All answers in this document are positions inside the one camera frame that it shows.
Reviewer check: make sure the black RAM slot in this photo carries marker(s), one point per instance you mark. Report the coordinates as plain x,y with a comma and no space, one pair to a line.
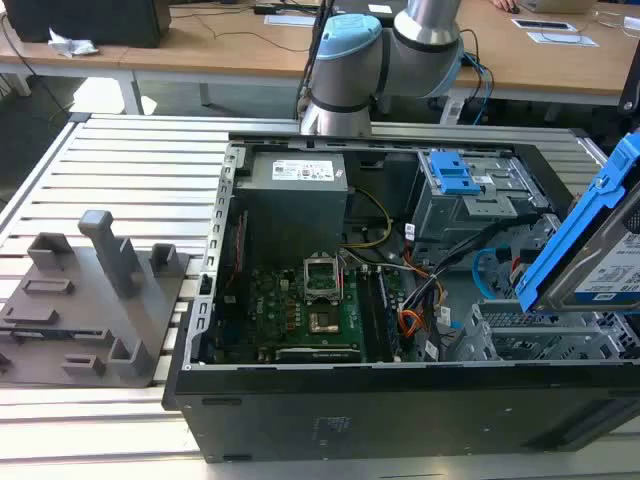
369,315

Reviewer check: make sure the crumpled white paper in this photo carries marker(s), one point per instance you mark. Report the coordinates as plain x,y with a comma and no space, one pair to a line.
72,46

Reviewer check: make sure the metal disk bay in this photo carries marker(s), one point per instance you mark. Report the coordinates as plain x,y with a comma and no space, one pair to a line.
530,340

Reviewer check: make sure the black box on desk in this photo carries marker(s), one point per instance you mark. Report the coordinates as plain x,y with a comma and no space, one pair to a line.
90,20

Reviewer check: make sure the green motherboard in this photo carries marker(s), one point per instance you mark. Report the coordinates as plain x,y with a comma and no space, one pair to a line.
270,310

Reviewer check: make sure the hard disk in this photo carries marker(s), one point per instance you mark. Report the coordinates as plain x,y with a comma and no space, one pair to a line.
575,240

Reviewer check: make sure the CPU socket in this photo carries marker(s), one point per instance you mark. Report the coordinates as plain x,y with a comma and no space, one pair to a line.
321,276

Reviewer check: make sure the grey optical drive cage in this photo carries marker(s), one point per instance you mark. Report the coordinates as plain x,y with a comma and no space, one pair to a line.
450,215

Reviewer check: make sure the wooden desk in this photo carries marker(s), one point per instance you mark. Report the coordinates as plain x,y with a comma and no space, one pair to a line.
200,50

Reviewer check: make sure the black PC case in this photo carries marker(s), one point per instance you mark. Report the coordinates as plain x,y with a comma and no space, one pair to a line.
350,425

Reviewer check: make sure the grey parts rack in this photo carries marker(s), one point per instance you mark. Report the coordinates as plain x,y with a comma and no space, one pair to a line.
90,310

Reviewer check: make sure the black graphics card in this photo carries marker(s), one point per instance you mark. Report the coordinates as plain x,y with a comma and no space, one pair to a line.
315,354

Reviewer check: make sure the grey power supply unit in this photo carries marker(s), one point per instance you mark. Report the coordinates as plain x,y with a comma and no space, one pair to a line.
290,210

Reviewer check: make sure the blue drive cage latch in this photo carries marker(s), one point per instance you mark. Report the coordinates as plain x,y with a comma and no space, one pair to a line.
452,172

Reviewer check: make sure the white paper sheet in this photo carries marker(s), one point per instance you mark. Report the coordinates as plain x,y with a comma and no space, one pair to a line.
562,39

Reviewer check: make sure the black power strip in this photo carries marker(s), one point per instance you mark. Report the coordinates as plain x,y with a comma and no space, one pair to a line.
280,9

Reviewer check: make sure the brown chipset chip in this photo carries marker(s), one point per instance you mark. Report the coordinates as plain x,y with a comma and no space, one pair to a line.
324,322

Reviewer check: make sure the installed RAM stick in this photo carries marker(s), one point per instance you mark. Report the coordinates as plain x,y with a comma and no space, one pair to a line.
389,310

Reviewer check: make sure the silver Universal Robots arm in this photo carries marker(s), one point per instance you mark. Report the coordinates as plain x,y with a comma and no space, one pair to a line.
345,75

